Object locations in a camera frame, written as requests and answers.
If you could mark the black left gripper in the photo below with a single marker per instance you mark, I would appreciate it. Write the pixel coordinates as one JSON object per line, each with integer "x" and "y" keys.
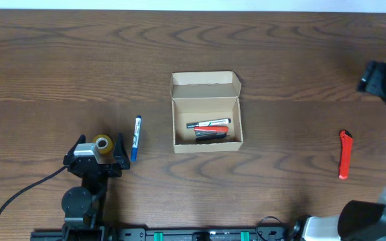
{"x": 104, "y": 167}

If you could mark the yellow tape roll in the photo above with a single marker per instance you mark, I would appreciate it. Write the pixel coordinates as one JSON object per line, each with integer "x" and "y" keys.
{"x": 103, "y": 143}

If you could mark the blue whiteboard marker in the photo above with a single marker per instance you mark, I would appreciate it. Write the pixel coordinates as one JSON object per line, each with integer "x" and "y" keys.
{"x": 136, "y": 135}

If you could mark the red utility knife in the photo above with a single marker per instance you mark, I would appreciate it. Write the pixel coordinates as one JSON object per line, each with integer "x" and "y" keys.
{"x": 346, "y": 140}

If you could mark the red and black stapler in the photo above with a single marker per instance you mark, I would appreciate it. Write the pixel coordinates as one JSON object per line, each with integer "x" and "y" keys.
{"x": 206, "y": 133}

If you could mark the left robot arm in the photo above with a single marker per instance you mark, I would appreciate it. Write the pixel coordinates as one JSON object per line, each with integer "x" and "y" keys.
{"x": 84, "y": 205}

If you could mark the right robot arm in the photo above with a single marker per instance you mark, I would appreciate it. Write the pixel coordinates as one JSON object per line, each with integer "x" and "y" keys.
{"x": 358, "y": 220}

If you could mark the open cardboard box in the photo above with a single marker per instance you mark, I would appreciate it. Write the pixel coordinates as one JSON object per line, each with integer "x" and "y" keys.
{"x": 205, "y": 96}

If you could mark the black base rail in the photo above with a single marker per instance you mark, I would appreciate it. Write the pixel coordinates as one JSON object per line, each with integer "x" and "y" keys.
{"x": 140, "y": 234}

